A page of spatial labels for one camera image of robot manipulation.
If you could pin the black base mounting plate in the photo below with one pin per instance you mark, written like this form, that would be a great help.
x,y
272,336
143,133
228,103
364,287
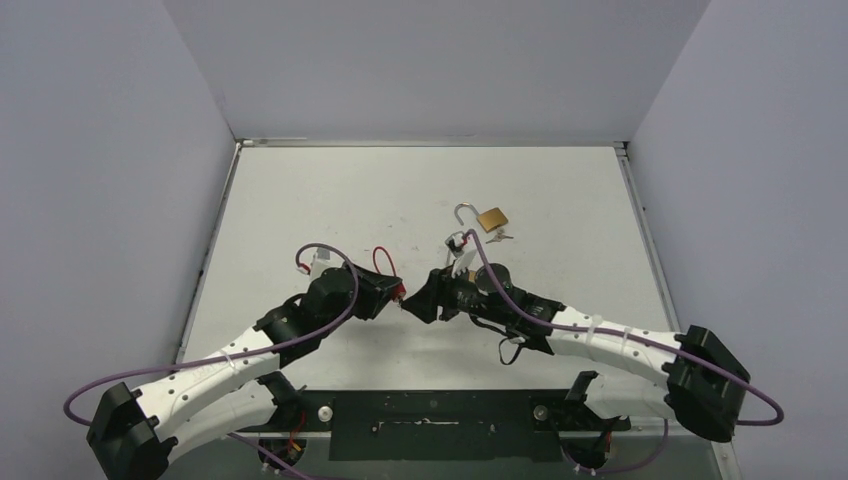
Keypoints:
x,y
443,425

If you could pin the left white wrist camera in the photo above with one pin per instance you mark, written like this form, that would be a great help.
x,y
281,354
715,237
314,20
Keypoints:
x,y
320,261

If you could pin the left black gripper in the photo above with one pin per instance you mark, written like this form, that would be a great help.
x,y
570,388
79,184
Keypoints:
x,y
376,291

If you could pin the large brass padlock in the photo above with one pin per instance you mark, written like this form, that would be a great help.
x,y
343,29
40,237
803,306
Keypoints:
x,y
490,220

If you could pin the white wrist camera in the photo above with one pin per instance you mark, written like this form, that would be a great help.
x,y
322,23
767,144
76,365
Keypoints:
x,y
320,261
463,250

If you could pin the long-shackle brass padlock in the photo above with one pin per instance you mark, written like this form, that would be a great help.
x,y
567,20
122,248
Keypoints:
x,y
469,275

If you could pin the silver keys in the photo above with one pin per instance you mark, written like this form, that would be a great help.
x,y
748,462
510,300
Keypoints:
x,y
500,235

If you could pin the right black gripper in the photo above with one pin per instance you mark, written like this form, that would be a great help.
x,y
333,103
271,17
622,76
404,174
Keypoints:
x,y
436,298

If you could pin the red cable padlock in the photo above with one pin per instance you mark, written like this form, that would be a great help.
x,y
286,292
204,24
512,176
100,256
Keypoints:
x,y
391,272

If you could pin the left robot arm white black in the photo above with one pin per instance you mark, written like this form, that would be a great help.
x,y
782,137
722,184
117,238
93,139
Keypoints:
x,y
137,432

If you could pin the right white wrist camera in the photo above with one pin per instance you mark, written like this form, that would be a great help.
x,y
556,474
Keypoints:
x,y
463,250

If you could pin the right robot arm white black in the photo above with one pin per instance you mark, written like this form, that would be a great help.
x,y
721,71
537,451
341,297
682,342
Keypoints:
x,y
691,377

